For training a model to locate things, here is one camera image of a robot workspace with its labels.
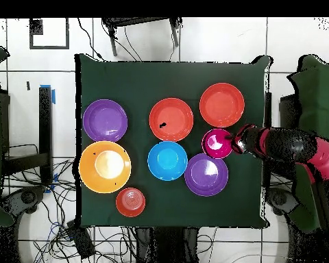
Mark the large yellow-orange bowl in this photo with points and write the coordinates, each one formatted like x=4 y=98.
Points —
x=87 y=167

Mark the blue tape strip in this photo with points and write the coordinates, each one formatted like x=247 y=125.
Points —
x=53 y=97

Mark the black table frame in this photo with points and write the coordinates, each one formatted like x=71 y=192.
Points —
x=45 y=123

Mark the dark green tablecloth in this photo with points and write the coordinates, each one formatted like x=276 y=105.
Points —
x=153 y=79

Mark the black square frame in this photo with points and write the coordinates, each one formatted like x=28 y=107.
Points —
x=35 y=27

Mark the wide red-orange bowl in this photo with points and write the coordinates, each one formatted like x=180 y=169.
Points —
x=222 y=104
x=175 y=115

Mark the purple plastic bowl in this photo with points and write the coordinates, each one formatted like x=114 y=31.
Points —
x=205 y=175
x=105 y=120

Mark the blue plastic bowl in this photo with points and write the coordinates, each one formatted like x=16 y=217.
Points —
x=167 y=160

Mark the small deep orange bowl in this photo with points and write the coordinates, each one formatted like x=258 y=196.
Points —
x=130 y=202

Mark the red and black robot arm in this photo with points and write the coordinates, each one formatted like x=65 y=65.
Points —
x=304 y=153

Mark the black metal chair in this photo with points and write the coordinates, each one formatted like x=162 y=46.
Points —
x=137 y=21

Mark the pink plastic bowl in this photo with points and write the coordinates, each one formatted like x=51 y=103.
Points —
x=216 y=143

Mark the black power brick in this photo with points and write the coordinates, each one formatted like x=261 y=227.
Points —
x=81 y=241

